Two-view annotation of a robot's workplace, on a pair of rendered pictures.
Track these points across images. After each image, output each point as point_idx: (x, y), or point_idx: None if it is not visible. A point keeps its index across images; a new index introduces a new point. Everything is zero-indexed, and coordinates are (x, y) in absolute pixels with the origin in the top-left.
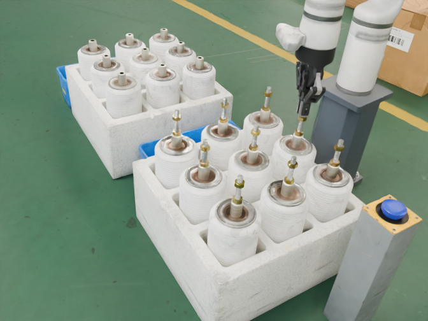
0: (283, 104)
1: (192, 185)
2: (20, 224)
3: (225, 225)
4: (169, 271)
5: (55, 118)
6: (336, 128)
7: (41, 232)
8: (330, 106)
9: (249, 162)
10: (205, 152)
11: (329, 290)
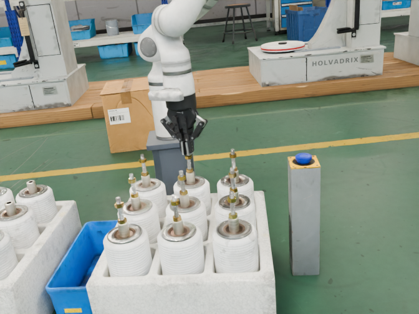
0: (83, 202)
1: (183, 240)
2: None
3: (242, 237)
4: None
5: None
6: (181, 169)
7: None
8: (168, 154)
9: (186, 206)
10: (177, 206)
11: (277, 263)
